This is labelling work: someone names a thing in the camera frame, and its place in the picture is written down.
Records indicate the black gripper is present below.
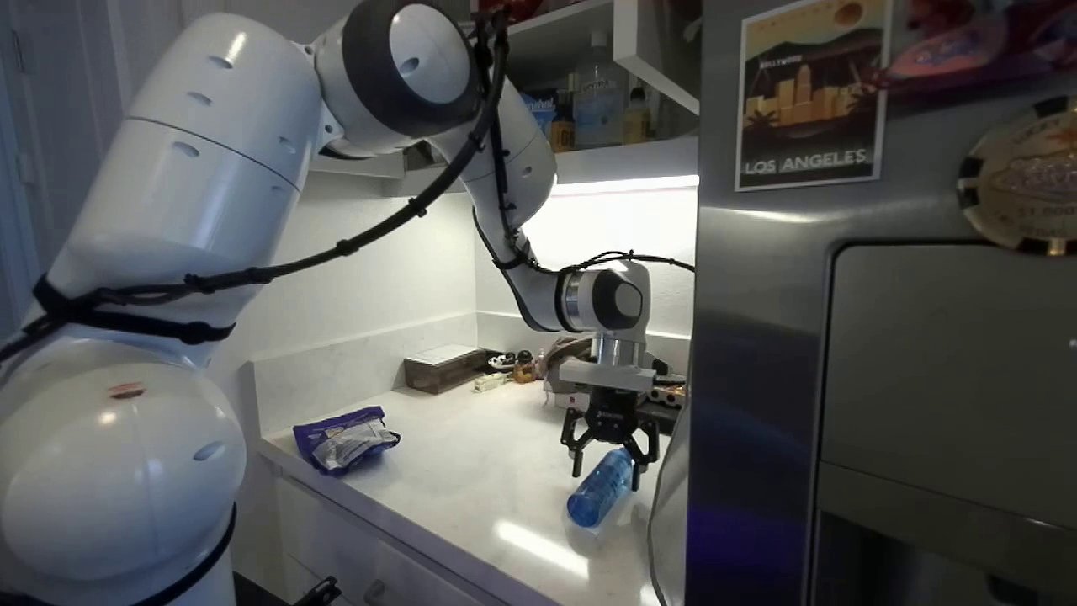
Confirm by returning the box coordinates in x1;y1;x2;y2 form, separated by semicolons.
559;386;657;492

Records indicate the blue spray bottle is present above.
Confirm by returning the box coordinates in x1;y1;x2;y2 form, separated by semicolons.
564;449;635;529

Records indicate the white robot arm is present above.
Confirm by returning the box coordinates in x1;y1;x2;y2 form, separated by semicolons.
0;0;649;606

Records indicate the white lower cabinet drawer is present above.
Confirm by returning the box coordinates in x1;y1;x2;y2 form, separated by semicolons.
277;482;499;606

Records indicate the dark boxes stack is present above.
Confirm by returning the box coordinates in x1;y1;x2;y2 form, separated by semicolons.
649;375;685;431

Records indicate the dark flat box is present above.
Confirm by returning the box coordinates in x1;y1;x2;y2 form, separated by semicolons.
401;351;489;395

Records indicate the blue white plastic packet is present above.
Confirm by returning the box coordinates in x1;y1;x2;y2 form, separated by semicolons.
294;406;401;474

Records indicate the stainless steel refrigerator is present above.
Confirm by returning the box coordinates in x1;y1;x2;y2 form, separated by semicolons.
682;0;1077;606

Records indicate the Los Angeles poster magnet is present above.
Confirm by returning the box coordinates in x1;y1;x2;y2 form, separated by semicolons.
734;0;892;192

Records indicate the round woven fridge magnet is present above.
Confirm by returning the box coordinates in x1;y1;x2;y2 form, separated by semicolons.
955;93;1077;259

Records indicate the white wall cabinet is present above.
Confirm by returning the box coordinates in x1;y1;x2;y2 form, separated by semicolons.
310;0;700;173

